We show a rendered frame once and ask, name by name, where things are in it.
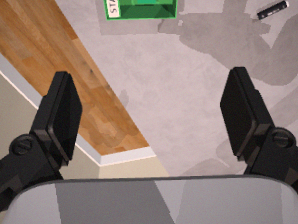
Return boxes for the black aaa battery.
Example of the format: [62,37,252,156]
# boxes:
[257,0,289,20]

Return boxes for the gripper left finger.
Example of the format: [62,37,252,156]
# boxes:
[0,71,82,212]

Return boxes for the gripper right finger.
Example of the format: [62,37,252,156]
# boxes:
[220,67,298,194]

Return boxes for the green open-top bin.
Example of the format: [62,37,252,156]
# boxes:
[103,0,177,20]

